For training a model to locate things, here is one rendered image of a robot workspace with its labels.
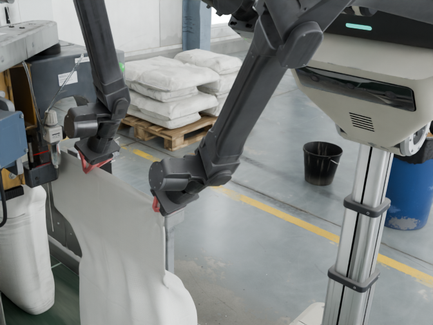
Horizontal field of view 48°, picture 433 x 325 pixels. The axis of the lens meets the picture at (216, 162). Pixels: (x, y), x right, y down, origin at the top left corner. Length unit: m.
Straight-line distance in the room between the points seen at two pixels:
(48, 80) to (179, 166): 0.52
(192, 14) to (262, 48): 6.61
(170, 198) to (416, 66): 0.57
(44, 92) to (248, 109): 0.68
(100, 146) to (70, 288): 0.91
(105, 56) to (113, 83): 0.07
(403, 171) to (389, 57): 2.05
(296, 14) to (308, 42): 0.04
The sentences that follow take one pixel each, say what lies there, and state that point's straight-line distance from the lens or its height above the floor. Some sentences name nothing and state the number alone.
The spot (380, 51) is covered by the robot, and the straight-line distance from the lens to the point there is 1.12.
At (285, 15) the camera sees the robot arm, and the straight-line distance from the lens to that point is 0.62.
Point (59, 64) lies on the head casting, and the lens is 1.32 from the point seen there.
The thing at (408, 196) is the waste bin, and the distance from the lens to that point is 3.20.
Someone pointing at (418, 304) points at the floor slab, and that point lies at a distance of 2.74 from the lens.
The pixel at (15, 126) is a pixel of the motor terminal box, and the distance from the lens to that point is 1.01.
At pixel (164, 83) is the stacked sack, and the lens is 4.01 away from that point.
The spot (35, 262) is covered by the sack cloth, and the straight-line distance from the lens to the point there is 1.84.
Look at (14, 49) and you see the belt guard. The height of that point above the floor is 1.40.
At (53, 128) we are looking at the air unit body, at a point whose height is 1.18.
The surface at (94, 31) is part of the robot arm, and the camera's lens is 1.04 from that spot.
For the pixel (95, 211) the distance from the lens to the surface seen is 1.35.
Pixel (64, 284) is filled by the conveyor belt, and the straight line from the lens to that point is 2.05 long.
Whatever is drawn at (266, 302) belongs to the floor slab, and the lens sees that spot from 2.52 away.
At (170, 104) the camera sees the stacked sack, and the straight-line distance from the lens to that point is 4.10.
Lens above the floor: 1.61
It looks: 24 degrees down
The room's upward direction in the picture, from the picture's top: 2 degrees clockwise
